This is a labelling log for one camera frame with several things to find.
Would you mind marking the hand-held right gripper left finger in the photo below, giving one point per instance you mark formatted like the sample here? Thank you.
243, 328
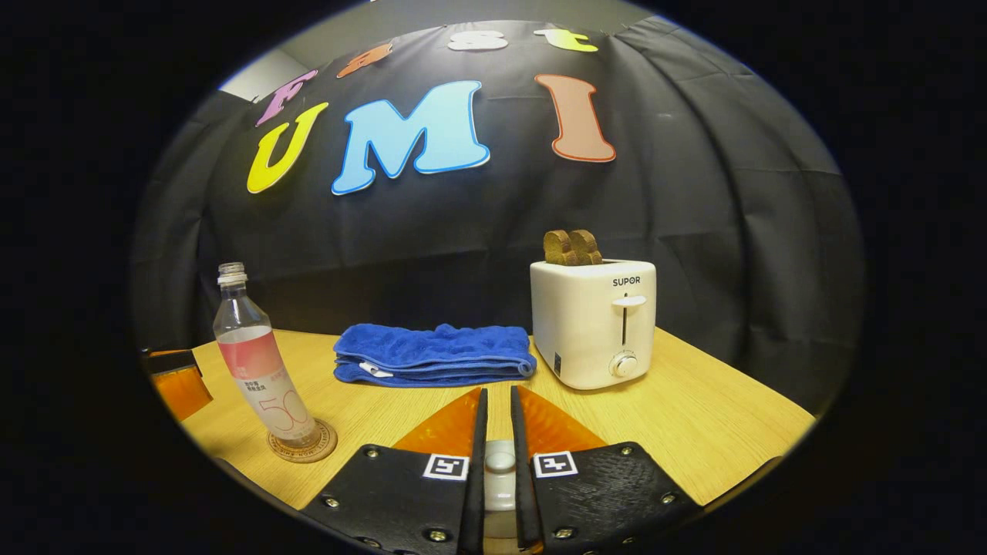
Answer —
476, 501

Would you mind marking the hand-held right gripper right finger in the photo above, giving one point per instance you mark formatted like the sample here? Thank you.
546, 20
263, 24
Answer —
523, 501

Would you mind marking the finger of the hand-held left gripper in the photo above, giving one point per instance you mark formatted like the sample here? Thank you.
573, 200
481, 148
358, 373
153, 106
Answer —
173, 361

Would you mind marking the clear plastic water bottle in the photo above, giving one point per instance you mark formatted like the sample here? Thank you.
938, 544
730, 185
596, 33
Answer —
254, 362

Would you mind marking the round wooden coaster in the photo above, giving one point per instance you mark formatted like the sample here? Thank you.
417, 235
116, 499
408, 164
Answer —
324, 447

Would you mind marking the folded blue towel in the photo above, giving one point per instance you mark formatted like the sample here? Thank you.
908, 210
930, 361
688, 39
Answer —
432, 354

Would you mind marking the white toaster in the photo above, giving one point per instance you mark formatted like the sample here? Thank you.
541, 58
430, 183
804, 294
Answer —
578, 324

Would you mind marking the brown toast slice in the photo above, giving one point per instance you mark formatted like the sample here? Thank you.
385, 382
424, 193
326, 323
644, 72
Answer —
587, 248
557, 248

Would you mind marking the black backdrop cloth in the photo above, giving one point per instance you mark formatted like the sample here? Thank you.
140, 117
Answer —
694, 193

